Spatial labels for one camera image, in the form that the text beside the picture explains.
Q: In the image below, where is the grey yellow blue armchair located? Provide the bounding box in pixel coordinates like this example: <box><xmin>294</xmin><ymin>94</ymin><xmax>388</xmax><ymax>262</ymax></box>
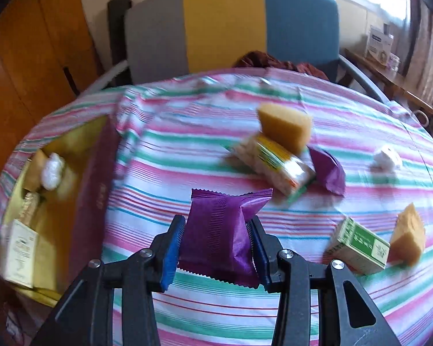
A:
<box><xmin>77</xmin><ymin>0</ymin><xmax>390</xmax><ymax>105</ymax></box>

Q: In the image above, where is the wooden wardrobe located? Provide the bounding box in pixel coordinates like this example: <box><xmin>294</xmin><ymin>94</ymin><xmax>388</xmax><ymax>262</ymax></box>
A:
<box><xmin>0</xmin><ymin>0</ymin><xmax>102</xmax><ymax>188</ymax></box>

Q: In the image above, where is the black rolled mat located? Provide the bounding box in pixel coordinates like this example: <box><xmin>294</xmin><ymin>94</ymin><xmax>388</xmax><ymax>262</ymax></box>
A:
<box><xmin>107</xmin><ymin>0</ymin><xmax>132</xmax><ymax>87</ymax></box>

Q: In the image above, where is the patterned curtain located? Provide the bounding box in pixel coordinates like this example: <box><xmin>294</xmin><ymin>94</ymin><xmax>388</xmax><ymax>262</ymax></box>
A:
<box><xmin>406</xmin><ymin>0</ymin><xmax>433</xmax><ymax>101</ymax></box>

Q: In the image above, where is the purple snack packet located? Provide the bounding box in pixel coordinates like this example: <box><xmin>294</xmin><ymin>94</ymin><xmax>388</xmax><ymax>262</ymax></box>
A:
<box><xmin>178</xmin><ymin>188</ymin><xmax>274</xmax><ymax>289</ymax></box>
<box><xmin>307</xmin><ymin>146</ymin><xmax>346</xmax><ymax>197</ymax></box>

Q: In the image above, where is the white cardboard box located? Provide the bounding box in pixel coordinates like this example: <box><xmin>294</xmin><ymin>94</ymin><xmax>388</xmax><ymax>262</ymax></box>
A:
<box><xmin>366</xmin><ymin>25</ymin><xmax>395</xmax><ymax>66</ymax></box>

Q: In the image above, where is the clear cracker packet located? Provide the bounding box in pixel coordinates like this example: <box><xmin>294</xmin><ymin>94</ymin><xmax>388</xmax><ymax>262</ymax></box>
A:
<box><xmin>227</xmin><ymin>133</ymin><xmax>316</xmax><ymax>202</ymax></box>

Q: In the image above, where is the green white carton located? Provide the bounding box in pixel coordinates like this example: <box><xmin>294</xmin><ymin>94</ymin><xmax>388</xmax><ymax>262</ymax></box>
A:
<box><xmin>326</xmin><ymin>217</ymin><xmax>391</xmax><ymax>275</ymax></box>

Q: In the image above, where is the wooden side table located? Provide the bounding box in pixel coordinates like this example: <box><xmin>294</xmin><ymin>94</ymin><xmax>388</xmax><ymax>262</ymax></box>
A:
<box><xmin>344</xmin><ymin>48</ymin><xmax>433</xmax><ymax>116</ymax></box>

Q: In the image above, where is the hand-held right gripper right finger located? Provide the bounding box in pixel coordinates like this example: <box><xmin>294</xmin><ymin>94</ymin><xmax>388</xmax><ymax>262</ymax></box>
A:
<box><xmin>246</xmin><ymin>215</ymin><xmax>392</xmax><ymax>346</ymax></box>

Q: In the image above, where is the white plastic wad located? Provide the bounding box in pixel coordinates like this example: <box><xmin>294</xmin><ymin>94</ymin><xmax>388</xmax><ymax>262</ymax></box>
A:
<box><xmin>40</xmin><ymin>152</ymin><xmax>65</xmax><ymax>191</ymax></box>
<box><xmin>370</xmin><ymin>145</ymin><xmax>403</xmax><ymax>172</ymax></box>

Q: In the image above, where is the dark red cloth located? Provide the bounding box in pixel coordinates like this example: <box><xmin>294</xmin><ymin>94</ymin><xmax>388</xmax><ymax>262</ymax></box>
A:
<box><xmin>233</xmin><ymin>51</ymin><xmax>331</xmax><ymax>80</ymax></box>

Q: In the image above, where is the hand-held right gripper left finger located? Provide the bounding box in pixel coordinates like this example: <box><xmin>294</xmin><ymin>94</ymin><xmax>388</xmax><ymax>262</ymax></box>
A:
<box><xmin>31</xmin><ymin>214</ymin><xmax>186</xmax><ymax>346</ymax></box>

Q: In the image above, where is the white paper box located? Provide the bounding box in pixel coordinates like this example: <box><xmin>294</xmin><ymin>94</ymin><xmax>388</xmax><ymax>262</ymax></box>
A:
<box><xmin>0</xmin><ymin>220</ymin><xmax>38</xmax><ymax>289</ymax></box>

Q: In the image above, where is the gold tin box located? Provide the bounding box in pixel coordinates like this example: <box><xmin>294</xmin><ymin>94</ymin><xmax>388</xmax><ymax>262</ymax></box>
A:
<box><xmin>0</xmin><ymin>115</ymin><xmax>121</xmax><ymax>307</ymax></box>

